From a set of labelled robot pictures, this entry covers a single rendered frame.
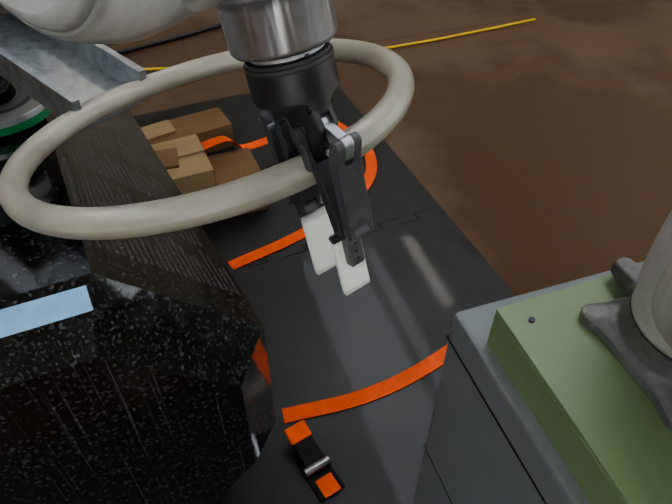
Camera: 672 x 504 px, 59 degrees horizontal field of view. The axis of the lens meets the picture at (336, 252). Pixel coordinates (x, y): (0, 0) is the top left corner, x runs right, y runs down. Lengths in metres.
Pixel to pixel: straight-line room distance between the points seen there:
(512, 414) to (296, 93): 0.51
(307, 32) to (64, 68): 0.64
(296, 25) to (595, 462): 0.54
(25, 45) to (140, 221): 0.64
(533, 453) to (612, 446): 0.11
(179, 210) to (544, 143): 2.38
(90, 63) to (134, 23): 0.76
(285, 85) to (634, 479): 0.53
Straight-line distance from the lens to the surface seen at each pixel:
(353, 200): 0.50
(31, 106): 1.29
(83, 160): 1.24
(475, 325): 0.87
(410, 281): 2.00
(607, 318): 0.81
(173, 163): 2.15
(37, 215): 0.61
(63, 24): 0.29
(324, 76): 0.48
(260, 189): 0.51
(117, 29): 0.29
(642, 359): 0.77
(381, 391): 1.72
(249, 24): 0.46
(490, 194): 2.43
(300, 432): 1.60
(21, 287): 0.95
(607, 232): 2.40
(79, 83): 1.00
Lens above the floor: 1.46
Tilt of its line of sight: 44 degrees down
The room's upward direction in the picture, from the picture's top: straight up
